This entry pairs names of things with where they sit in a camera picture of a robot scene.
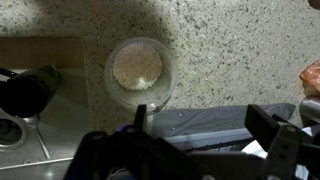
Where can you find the metal sink drain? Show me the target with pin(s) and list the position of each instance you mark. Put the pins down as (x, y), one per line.
(10, 131)

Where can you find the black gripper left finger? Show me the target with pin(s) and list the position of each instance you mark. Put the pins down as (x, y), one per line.
(140, 118)

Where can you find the stainless steel sink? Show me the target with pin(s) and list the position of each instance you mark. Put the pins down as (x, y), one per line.
(63, 133)

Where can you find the white rice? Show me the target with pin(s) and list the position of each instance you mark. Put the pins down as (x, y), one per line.
(137, 66)

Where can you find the clear plastic bowl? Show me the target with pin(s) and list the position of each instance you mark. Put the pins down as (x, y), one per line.
(117, 90)

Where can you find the stainless steel tumbler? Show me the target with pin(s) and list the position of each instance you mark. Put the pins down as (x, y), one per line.
(310, 108)

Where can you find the pink plastic bag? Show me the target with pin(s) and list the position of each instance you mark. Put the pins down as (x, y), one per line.
(311, 78)

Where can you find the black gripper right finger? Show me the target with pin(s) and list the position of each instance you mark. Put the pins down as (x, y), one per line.
(263, 128)

